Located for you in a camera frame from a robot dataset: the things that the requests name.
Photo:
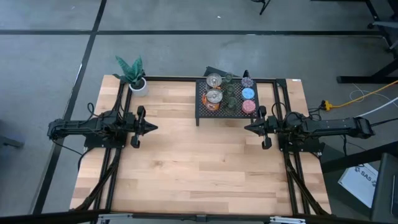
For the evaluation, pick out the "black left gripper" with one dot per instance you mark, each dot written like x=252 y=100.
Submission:
x=138 y=124

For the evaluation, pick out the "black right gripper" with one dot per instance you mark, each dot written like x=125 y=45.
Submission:
x=269 y=126

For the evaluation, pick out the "pink patterned candle tin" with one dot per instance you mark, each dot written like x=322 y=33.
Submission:
x=248 y=106

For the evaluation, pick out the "blue patterned candle tin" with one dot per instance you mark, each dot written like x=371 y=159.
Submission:
x=248 y=93

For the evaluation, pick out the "purple patterned candle tin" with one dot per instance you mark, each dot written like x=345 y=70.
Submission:
x=247 y=82

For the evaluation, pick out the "black side table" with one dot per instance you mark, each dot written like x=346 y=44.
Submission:
x=202 y=113

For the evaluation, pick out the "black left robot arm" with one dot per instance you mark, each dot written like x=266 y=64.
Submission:
x=84 y=126

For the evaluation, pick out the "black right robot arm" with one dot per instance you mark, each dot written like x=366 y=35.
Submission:
x=329 y=126

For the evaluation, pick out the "black table edge trim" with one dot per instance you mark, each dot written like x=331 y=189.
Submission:
x=174 y=78

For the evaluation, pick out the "green snake plant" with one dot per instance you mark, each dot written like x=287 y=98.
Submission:
x=130 y=71

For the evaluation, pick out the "black floor beam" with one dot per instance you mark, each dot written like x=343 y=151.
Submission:
x=357 y=158

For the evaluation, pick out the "white printed paper sheet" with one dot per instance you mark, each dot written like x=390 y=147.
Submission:
x=359 y=183

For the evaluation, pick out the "black table foot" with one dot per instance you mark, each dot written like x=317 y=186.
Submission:
x=367 y=79

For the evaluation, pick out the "black furniture foot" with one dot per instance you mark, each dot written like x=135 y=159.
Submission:
x=11 y=143

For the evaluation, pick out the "dark grey case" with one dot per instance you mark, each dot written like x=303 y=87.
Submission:
x=385 y=186

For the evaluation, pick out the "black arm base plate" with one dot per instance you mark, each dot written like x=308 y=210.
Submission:
x=308 y=146
x=99 y=143

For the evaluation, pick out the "black aluminium frame rails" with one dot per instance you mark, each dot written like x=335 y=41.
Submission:
x=113 y=174
x=295 y=180

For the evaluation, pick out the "black front frame bar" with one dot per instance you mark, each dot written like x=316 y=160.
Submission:
x=155 y=217

